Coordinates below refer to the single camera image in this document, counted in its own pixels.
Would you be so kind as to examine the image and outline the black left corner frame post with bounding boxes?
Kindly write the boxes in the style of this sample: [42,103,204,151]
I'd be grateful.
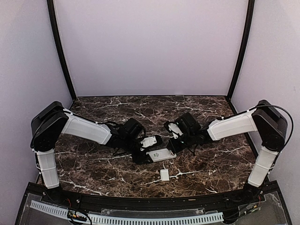
[46,0,77,102]

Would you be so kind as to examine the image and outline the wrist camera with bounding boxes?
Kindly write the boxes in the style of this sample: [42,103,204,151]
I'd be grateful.
[140,135,163,151]
[164,121,183,139]

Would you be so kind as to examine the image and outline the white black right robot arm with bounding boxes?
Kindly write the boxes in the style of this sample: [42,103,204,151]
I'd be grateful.
[164,100,292,203]

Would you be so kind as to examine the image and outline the black right corner frame post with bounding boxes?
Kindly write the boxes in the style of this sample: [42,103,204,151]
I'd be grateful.
[226,0,255,102]

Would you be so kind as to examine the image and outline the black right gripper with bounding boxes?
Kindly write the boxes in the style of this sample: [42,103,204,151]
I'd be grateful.
[167,131,195,154]

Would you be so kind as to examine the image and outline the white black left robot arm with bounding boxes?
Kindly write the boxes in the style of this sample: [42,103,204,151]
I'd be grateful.
[30,101,154,204]

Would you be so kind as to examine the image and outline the white battery cover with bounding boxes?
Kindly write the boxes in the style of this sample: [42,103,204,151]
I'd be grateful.
[160,169,170,181]

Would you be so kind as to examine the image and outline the black corner frame post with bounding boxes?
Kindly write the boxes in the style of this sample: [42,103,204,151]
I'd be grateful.
[226,0,255,102]
[46,0,77,102]

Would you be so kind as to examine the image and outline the white remote control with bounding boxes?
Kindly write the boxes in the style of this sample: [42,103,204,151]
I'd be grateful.
[146,148,177,162]

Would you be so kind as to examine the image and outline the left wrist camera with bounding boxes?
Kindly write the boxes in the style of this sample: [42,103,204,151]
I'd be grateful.
[140,135,163,151]

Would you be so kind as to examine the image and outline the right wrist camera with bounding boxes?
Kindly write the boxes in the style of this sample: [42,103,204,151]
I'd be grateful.
[164,121,183,139]

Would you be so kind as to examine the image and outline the black front rail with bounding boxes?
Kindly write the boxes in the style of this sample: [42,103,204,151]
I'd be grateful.
[42,189,262,211]

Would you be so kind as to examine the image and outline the white slotted cable duct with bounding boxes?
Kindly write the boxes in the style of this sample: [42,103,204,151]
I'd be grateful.
[30,200,224,225]

